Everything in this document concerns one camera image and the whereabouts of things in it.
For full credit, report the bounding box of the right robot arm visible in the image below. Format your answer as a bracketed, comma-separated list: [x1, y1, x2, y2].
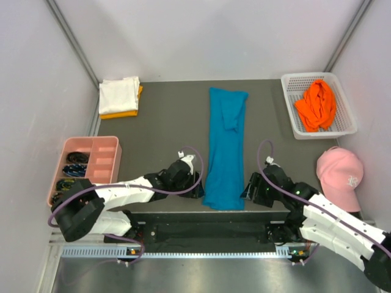
[241, 164, 390, 292]

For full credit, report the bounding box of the yellow folded t shirt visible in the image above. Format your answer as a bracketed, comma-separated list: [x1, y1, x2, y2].
[99, 85, 144, 120]

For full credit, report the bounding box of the white perforated plastic basket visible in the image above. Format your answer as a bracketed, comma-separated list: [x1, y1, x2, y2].
[280, 72, 357, 140]

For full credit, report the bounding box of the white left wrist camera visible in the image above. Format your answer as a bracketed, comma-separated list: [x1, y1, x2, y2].
[178, 151, 196, 175]

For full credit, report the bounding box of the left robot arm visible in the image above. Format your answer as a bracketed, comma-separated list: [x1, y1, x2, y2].
[49, 154, 202, 242]

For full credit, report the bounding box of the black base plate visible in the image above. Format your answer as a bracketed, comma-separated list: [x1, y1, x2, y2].
[119, 211, 306, 253]

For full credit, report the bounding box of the green black coiled cable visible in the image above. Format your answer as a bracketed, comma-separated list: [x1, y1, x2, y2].
[55, 178, 77, 191]

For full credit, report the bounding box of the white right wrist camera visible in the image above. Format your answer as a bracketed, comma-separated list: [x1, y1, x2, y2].
[265, 156, 280, 167]

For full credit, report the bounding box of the pink compartment tray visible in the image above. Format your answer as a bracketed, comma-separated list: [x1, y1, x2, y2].
[47, 136, 122, 206]

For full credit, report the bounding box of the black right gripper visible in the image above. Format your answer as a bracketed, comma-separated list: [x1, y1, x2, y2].
[240, 173, 282, 208]

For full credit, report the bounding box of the black coiled cable top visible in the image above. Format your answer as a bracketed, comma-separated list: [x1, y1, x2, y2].
[66, 151, 90, 164]

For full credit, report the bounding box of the white folded t shirt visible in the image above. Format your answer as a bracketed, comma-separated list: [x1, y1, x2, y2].
[99, 76, 141, 115]

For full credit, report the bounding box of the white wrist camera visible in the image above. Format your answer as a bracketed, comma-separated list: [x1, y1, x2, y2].
[178, 151, 196, 175]
[265, 156, 280, 167]

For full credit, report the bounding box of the blue coiled cable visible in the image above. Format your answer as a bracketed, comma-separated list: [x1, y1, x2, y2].
[62, 164, 87, 177]

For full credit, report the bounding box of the grey slotted cable duct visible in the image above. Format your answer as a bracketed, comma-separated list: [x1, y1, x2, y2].
[62, 246, 299, 259]

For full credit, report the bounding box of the orange crumpled t shirt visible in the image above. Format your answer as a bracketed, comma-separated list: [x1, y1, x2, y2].
[294, 79, 337, 132]

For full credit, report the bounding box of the blue t shirt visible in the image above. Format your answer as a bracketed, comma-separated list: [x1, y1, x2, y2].
[203, 87, 249, 211]

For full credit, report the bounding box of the pink cap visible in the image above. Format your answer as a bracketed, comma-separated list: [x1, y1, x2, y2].
[316, 146, 364, 212]

